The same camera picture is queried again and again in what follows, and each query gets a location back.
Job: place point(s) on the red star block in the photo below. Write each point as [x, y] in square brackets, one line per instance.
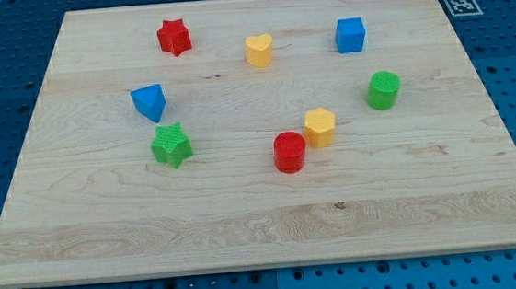
[174, 37]

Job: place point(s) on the wooden board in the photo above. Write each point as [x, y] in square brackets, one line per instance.
[88, 203]

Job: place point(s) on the green cylinder block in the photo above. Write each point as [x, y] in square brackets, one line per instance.
[383, 90]

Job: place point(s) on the red cylinder block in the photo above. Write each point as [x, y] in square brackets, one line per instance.
[288, 151]

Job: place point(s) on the blue triangle block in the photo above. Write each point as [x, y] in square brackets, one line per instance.
[150, 102]

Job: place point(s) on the green star block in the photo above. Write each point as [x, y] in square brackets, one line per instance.
[171, 145]

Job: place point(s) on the blue cube block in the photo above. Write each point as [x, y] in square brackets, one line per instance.
[350, 35]

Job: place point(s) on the yellow hexagon block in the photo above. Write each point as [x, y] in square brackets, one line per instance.
[319, 128]

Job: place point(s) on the yellow heart block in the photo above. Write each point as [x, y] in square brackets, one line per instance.
[259, 51]

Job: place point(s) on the fiducial marker tag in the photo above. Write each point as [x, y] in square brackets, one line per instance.
[463, 8]

